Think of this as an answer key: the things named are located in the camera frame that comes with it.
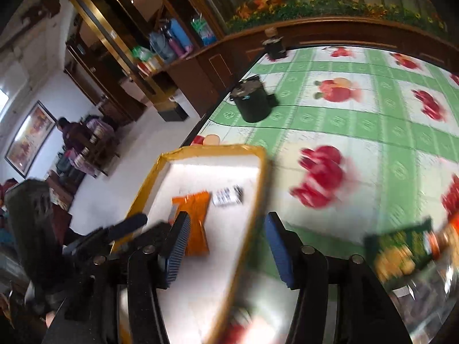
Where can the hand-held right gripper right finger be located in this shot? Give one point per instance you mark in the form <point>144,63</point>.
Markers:
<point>279,251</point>

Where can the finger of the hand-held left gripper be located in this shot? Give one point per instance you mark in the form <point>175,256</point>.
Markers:
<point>125,225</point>
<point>86,240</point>

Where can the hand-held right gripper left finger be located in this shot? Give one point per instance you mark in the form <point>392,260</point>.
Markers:
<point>177,247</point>

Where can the white foam box yellow tape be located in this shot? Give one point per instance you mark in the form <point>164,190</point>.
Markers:
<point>200,175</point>

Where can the green snack packet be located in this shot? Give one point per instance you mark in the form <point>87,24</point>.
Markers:
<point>401,247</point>

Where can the orange cracker packet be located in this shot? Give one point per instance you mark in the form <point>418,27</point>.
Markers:
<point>448,236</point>

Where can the plain orange snack packet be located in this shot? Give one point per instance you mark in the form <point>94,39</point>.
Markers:
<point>195,222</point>

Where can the white candy packet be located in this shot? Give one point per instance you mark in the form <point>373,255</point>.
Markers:
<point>227,197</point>

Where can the wooden chair with cloth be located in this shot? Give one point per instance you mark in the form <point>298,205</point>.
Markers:
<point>96,139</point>

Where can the gold pillar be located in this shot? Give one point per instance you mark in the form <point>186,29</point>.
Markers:
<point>161,104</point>

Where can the clear plastic packet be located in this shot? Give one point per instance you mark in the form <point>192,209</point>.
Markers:
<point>426,283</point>

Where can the green fruit printed tablecloth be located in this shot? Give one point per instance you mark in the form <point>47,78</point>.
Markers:
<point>376,132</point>

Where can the large black motor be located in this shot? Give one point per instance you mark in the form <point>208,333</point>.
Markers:
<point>252,100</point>

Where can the red and white box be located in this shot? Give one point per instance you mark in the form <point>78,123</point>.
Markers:
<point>150,65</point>

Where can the green bag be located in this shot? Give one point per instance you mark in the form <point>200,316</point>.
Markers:
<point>141,53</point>

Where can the grey-blue thermos jug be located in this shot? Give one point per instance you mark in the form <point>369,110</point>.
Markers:
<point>161,46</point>

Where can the purple bottle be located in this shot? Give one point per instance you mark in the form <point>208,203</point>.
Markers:
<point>175,48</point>

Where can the blue thermos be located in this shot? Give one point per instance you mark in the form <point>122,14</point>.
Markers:
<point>181,34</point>

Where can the black thermos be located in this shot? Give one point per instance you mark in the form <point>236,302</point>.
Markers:
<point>165,28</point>

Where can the small black motor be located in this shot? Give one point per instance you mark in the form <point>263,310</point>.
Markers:
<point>274,46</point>

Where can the framed wall picture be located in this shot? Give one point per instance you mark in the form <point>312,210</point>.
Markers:
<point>28,139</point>

